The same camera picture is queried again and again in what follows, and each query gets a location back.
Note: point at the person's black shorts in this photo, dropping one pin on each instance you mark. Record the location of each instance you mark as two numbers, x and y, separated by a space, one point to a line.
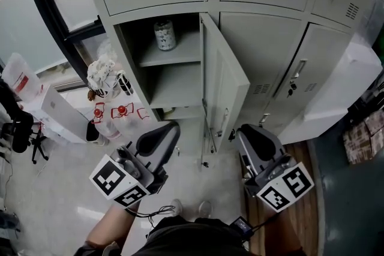
195 239

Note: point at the person's right shoe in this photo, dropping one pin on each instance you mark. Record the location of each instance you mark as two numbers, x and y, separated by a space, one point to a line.
205 209

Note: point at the person's left forearm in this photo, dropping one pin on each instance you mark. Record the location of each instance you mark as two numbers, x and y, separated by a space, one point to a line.
114 228

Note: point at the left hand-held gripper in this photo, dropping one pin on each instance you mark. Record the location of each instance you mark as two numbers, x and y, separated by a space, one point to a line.
108 177

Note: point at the glass jar white contents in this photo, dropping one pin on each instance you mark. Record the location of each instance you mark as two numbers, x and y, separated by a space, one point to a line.
165 37

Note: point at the white water dispenser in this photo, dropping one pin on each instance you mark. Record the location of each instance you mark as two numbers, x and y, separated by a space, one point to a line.
60 114

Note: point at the white refrigerator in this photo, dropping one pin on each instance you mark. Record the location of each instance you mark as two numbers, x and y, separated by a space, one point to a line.
339 93

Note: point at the small labelled bottle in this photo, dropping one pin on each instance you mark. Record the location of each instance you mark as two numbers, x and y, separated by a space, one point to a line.
168 110

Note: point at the brown patterned cardboard box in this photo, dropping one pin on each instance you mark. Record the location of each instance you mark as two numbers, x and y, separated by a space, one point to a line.
363 141

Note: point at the black thermos bottle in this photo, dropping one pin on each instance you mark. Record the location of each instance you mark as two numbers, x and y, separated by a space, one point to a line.
124 84

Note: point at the person's shoe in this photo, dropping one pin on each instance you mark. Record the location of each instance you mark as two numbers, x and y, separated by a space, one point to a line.
177 207
205 209

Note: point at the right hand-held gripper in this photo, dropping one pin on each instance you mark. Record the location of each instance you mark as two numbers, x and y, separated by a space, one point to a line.
285 187

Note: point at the person's left shoe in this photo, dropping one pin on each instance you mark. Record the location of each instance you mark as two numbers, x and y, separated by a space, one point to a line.
177 207

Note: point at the brown plush toy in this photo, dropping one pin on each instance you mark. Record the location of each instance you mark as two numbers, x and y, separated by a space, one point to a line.
91 95

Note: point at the small white trash bin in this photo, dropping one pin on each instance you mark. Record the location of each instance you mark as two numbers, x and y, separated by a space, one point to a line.
93 135

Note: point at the black office chair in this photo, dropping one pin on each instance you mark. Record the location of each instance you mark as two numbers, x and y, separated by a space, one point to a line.
21 132

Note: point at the clear water jug red cap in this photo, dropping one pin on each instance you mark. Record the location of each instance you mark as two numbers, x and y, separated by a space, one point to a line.
126 126
105 129
144 117

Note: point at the person's grey t-shirt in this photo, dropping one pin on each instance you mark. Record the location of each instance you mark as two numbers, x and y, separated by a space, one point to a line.
96 250

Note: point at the small black screen device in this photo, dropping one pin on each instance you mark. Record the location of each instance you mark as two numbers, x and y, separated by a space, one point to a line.
241 226

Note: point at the large clear dispenser water bottle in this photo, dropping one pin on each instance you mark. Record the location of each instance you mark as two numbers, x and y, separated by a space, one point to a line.
21 78

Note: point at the brown wooden slat platform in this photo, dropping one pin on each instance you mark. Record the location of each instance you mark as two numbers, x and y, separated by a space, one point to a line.
309 219

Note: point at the person's right forearm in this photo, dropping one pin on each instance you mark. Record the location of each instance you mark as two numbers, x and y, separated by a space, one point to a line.
285 233

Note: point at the black window frame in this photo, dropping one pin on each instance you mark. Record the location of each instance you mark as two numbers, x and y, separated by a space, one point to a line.
85 30

